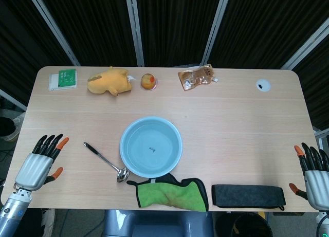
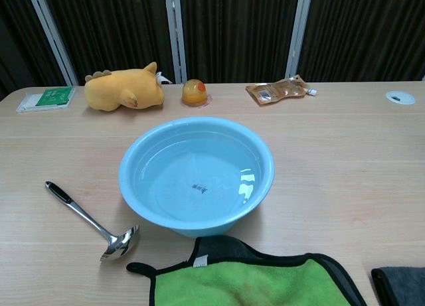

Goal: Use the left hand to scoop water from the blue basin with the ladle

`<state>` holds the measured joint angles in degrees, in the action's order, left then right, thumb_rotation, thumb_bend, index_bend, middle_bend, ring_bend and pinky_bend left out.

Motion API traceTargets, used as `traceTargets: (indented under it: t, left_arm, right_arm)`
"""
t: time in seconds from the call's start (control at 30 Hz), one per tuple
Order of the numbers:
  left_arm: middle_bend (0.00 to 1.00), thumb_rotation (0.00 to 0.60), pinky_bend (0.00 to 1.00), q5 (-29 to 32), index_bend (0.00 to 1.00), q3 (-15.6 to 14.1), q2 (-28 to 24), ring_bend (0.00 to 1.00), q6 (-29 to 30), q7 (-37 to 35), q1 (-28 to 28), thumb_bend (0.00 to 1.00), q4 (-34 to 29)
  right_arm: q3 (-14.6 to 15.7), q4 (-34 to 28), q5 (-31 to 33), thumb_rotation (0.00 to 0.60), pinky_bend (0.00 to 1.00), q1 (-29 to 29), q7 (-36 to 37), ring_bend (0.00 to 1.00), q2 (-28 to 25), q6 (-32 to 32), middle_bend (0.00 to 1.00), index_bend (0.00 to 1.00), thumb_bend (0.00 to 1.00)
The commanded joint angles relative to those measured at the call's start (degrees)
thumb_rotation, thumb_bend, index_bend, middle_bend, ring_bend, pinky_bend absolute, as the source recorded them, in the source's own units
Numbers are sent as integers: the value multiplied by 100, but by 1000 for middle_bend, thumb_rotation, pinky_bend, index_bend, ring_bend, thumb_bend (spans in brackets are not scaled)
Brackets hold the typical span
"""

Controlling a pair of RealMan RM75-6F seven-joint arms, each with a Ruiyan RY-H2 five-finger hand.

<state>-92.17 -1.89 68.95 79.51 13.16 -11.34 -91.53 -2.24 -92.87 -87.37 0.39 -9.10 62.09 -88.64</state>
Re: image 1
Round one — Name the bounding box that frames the black waste bin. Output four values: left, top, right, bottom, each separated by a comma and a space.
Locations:
215, 212, 273, 237

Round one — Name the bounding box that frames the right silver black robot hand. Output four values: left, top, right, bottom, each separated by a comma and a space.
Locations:
288, 142, 329, 211

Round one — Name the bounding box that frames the brown sauce pouch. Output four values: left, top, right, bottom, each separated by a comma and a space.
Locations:
178, 63, 220, 92

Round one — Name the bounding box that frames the dark grey folded cloth pouch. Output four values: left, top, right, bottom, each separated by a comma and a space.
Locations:
211, 184, 286, 211

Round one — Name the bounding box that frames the green cloth with black trim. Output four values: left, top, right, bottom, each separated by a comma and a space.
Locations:
126, 173, 209, 212

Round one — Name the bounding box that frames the grey blue robot torso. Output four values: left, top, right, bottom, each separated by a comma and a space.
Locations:
102, 210, 214, 237

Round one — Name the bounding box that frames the orange jelly cup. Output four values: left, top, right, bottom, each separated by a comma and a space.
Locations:
140, 72, 158, 90

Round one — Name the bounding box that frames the metal ladle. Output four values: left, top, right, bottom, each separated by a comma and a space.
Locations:
82, 141, 130, 184

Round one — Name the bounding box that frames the black pleated curtain panel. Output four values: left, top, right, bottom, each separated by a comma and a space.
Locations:
208, 0, 329, 69
0, 0, 74, 105
38, 0, 141, 67
136, 0, 222, 67
293, 50, 329, 130

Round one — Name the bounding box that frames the white table cable grommet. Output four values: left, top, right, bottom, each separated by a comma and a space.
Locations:
255, 78, 272, 92

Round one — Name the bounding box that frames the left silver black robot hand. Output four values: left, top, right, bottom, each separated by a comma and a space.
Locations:
14, 133, 70, 192

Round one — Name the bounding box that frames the light blue bowl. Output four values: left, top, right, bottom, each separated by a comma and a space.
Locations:
119, 115, 184, 178

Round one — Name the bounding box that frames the yellow plush toy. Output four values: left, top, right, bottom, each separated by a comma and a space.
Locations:
86, 66, 136, 97

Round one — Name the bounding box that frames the grey metal partition post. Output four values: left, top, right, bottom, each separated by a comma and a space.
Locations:
25, 0, 81, 67
279, 23, 329, 70
0, 89, 28, 111
125, 0, 145, 67
199, 0, 232, 66

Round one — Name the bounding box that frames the green and white box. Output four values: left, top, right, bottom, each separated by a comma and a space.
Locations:
48, 68, 78, 92

